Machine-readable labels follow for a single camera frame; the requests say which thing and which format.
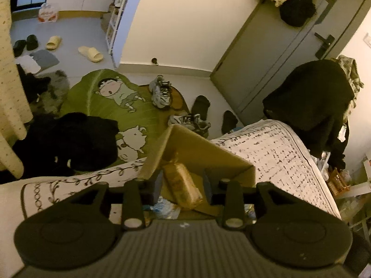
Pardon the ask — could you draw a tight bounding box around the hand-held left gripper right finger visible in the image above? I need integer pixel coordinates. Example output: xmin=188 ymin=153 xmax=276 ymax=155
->
xmin=203 ymin=169 xmax=305 ymax=229

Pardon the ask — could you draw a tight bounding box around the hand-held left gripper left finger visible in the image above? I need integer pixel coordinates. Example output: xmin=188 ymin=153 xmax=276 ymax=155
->
xmin=62 ymin=170 xmax=163 ymax=231

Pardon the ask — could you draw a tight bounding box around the clear plastic snack packet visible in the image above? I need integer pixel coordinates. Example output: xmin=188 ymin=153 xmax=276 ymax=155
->
xmin=151 ymin=198 xmax=182 ymax=220

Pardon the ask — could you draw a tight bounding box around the tan biscuit packet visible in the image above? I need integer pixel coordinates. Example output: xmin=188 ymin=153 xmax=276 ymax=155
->
xmin=162 ymin=152 xmax=204 ymax=209

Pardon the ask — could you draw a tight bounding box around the cardboard box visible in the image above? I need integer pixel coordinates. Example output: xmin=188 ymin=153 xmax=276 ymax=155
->
xmin=138 ymin=124 xmax=257 ymax=218

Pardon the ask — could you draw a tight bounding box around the grey white sneaker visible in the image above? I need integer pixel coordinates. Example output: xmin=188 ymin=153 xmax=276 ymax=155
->
xmin=170 ymin=114 xmax=211 ymax=135
xmin=149 ymin=75 xmax=173 ymax=109

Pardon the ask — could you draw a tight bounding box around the patterned white bed blanket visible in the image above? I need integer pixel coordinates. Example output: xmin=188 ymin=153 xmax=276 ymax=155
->
xmin=0 ymin=119 xmax=341 ymax=270

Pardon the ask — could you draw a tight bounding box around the black cloth pile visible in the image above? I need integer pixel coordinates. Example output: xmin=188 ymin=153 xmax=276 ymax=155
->
xmin=12 ymin=113 xmax=119 ymax=177

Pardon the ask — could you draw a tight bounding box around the green cartoon rug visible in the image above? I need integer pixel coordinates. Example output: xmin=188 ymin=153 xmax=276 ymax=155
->
xmin=59 ymin=69 xmax=209 ymax=163

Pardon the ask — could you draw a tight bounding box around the black coat on chair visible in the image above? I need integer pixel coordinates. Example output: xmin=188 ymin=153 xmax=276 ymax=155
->
xmin=262 ymin=59 xmax=355 ymax=168

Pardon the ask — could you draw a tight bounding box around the orange plastic basket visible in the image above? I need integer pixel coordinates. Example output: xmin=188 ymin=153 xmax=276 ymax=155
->
xmin=329 ymin=168 xmax=351 ymax=196

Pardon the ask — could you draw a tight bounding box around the grey door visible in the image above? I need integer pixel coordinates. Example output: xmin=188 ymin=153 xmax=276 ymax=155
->
xmin=210 ymin=0 xmax=371 ymax=125

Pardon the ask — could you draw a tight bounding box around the grey fluffy rug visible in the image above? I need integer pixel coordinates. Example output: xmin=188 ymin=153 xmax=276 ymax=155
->
xmin=35 ymin=69 xmax=70 ymax=113

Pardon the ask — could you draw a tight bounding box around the yellow slipper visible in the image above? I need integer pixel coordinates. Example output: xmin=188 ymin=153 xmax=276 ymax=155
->
xmin=46 ymin=36 xmax=63 ymax=50
xmin=78 ymin=46 xmax=104 ymax=63

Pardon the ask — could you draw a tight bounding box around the grey floor mat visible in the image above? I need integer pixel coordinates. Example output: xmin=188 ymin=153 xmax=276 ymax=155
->
xmin=29 ymin=49 xmax=60 ymax=70

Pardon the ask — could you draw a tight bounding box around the white storage rack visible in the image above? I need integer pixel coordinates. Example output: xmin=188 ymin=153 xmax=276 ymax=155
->
xmin=106 ymin=0 xmax=131 ymax=54

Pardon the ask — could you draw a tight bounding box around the white floor mat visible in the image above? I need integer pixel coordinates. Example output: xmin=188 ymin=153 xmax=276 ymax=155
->
xmin=16 ymin=56 xmax=41 ymax=74

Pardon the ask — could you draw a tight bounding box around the dotted cream cloth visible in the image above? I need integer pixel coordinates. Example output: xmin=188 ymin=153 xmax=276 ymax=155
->
xmin=0 ymin=0 xmax=32 ymax=177

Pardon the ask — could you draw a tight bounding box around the patterned beige garment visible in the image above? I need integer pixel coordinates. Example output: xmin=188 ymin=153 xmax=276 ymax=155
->
xmin=333 ymin=55 xmax=364 ymax=122

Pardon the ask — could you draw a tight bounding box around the hanging black bag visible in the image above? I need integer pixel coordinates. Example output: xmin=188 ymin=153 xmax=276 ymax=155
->
xmin=280 ymin=0 xmax=316 ymax=27

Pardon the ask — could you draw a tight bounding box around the red white plastic bag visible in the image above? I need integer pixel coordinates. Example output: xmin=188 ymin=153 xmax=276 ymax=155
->
xmin=38 ymin=3 xmax=59 ymax=23

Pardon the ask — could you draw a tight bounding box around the black door handle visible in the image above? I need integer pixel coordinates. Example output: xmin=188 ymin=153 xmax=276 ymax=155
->
xmin=314 ymin=32 xmax=334 ymax=59

